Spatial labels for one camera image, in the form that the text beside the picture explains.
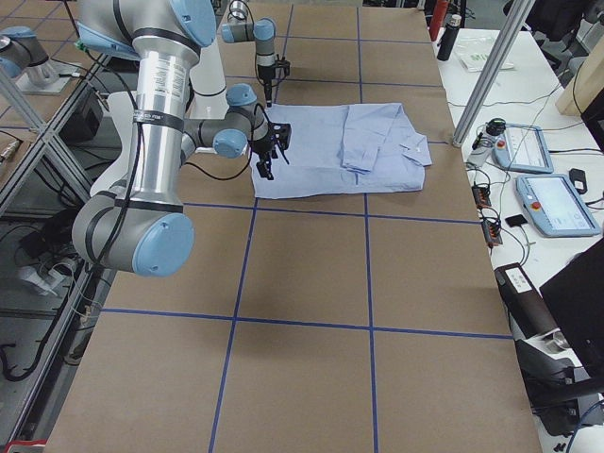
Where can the black monitor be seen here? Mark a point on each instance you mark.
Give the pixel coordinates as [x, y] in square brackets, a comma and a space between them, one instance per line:
[574, 297]

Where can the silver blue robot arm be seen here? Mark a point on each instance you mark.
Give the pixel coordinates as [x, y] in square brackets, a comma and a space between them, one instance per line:
[240, 26]
[137, 224]

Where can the aluminium frame post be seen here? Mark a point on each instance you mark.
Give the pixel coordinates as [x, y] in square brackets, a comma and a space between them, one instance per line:
[504, 41]

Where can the white paper green print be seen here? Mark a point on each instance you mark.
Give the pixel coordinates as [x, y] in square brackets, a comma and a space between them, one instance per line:
[473, 53]

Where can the blue teach pendant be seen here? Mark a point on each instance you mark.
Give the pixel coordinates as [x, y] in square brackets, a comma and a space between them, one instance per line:
[554, 206]
[523, 149]

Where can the black water bottle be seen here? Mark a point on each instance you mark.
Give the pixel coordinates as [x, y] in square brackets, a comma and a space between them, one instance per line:
[449, 37]

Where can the far blue teach pendant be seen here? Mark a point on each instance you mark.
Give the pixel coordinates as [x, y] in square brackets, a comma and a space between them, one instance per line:
[523, 149]

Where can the red bottle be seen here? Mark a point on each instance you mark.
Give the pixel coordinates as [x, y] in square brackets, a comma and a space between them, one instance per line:
[438, 15]

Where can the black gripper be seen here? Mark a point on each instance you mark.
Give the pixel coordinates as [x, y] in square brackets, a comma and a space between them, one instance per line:
[266, 78]
[262, 148]

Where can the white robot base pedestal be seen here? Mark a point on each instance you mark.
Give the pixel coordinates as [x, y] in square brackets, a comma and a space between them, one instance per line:
[209, 85]

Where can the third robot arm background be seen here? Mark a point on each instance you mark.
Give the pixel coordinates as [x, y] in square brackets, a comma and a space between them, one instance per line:
[20, 49]

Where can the near blue teach pendant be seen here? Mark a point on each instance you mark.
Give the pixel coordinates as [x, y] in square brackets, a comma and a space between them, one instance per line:
[554, 206]

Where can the blue striped button shirt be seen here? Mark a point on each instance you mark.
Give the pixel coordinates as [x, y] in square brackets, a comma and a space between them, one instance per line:
[359, 148]

